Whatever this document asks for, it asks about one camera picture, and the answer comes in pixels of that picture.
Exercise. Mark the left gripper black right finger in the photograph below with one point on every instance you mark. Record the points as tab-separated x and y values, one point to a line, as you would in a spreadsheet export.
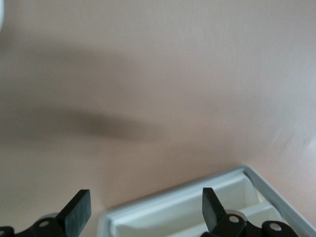
211	209

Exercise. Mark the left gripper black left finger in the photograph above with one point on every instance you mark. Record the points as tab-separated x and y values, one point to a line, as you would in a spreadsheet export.
77	212

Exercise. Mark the white drawer cabinet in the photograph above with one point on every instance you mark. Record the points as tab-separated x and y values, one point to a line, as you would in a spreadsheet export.
279	201

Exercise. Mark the black left wrist camera bracket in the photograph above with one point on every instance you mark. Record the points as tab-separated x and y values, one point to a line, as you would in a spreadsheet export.
232	229

